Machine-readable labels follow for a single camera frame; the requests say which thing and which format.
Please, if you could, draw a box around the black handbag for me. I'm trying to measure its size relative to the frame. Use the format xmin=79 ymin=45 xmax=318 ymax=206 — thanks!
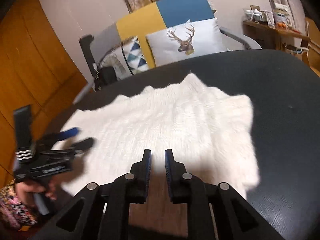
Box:
xmin=94 ymin=66 xmax=118 ymax=90

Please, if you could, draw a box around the triangle pattern pillow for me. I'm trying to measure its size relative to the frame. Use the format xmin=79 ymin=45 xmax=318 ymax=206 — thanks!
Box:
xmin=96 ymin=35 xmax=150 ymax=77

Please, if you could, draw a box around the white deer print pillow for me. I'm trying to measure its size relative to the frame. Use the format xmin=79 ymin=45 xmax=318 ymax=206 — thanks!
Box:
xmin=146 ymin=18 xmax=228 ymax=67

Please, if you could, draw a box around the wooden wardrobe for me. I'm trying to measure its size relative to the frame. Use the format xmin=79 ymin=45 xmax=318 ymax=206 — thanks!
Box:
xmin=1 ymin=0 xmax=87 ymax=186

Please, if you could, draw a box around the floral sleeve forearm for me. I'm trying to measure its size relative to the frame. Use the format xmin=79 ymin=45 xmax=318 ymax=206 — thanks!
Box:
xmin=0 ymin=180 xmax=38 ymax=230

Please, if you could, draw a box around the grey yellow blue sofa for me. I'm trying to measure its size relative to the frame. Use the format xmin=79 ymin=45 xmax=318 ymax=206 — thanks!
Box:
xmin=72 ymin=0 xmax=263 ymax=104

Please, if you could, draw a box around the cream knitted sweater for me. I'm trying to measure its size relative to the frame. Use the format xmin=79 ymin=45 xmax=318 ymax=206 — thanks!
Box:
xmin=51 ymin=73 xmax=261 ymax=238

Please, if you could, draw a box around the wooden chair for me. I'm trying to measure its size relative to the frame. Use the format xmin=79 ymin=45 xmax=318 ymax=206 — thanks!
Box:
xmin=302 ymin=17 xmax=320 ymax=76

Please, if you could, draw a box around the person's left hand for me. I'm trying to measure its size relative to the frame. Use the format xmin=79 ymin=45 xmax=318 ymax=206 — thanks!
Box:
xmin=15 ymin=178 xmax=57 ymax=208

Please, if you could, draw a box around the right beige curtain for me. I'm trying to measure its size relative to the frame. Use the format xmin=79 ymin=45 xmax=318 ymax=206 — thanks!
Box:
xmin=269 ymin=0 xmax=305 ymax=33

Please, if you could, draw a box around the wooden side table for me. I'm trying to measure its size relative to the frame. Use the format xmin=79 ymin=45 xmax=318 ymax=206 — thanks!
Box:
xmin=242 ymin=5 xmax=310 ymax=64

